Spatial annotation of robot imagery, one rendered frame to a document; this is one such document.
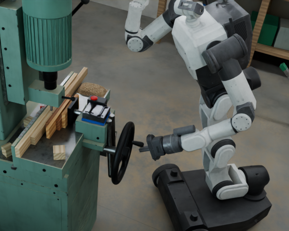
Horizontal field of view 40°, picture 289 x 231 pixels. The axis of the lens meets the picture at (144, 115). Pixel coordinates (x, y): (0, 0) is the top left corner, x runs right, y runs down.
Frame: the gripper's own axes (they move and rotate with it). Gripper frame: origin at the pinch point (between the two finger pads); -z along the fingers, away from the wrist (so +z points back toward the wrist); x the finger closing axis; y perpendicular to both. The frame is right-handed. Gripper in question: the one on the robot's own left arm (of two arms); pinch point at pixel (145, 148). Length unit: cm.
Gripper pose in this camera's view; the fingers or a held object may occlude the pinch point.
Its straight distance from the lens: 186.7
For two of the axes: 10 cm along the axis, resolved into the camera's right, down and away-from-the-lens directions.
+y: -3.4, 3.2, -8.8
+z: 8.9, -2.1, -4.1
